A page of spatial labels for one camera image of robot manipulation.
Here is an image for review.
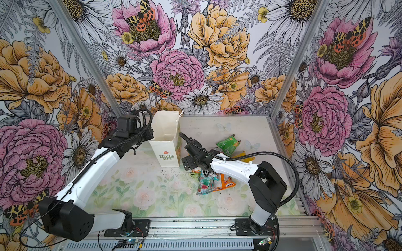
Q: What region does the orange white snack bag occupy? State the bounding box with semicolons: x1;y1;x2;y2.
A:
191;169;202;174

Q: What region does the white paper bag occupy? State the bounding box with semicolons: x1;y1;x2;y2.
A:
150;110;183;168

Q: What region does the teal candy bag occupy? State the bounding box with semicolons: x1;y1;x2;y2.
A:
196;173;218;195

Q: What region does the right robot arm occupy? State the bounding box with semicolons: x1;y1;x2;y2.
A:
182;141;287;235

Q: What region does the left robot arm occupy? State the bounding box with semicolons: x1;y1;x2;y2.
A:
38;109;153;242

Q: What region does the green snack bag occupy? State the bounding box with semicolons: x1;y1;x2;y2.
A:
216;134;241;157

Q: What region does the yellow snack bag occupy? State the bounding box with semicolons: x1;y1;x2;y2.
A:
232;152;255;163

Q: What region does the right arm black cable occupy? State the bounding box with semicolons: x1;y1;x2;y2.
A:
178;131;300;208

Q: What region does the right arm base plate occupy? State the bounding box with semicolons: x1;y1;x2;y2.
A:
230;216;279;236

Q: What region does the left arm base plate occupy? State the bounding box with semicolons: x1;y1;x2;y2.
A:
104;219;151;237

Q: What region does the aluminium front rail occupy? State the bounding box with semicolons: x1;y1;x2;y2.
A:
72;215;325;242

